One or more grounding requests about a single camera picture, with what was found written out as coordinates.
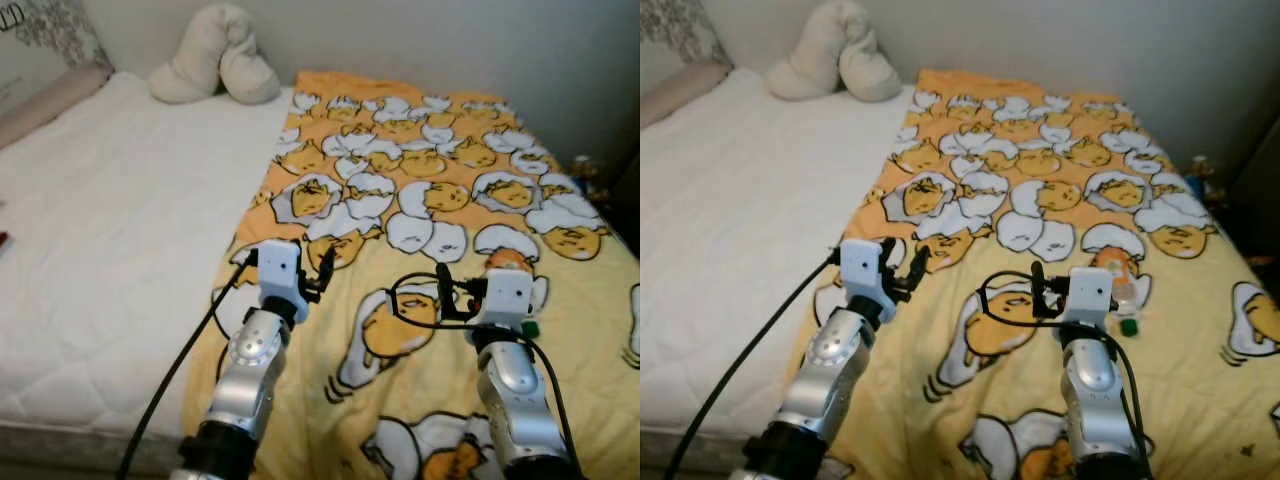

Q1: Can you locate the yellow cartoon egg blanket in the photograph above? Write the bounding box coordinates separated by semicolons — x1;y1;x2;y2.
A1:
790;68;1280;480
180;70;641;480

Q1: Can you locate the clear bottle green cap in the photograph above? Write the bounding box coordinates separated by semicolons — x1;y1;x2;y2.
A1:
487;248;543;336
1092;248;1141;338

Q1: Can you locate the white quilted mattress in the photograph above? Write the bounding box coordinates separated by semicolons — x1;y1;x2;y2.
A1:
0;70;296;441
640;68;916;441

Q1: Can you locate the beige pillow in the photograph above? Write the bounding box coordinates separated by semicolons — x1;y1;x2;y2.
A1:
766;0;869;101
840;45;903;103
148;3;251;105
220;45;282;106

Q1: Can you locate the dark bedside cabinet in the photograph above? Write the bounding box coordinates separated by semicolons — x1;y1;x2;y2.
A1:
1225;125;1280;261

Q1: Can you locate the beige padded headboard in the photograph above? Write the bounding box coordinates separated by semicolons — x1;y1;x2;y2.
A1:
0;65;113;151
640;62;733;129

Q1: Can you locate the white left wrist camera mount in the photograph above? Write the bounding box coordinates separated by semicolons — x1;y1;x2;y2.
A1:
257;240;306;303
840;238;885;301

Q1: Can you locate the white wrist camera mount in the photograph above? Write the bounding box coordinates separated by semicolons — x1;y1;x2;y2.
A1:
1062;266;1114;331
257;240;306;303
483;270;534;331
840;238;885;301

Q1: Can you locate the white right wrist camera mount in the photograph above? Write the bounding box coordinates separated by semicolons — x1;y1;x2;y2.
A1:
1062;266;1114;331
483;270;534;331

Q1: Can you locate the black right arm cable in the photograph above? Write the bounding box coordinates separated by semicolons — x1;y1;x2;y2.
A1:
978;270;1151;471
386;272;581;471

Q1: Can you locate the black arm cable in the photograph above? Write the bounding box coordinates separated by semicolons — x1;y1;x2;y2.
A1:
386;272;581;471
665;250;846;480
118;255;263;480
978;270;1151;471

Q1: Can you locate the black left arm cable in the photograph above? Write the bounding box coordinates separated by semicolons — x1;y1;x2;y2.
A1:
665;250;846;480
118;255;263;480

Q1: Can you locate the printed wall decal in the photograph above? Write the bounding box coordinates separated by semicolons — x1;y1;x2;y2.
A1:
640;0;731;66
0;0;111;73

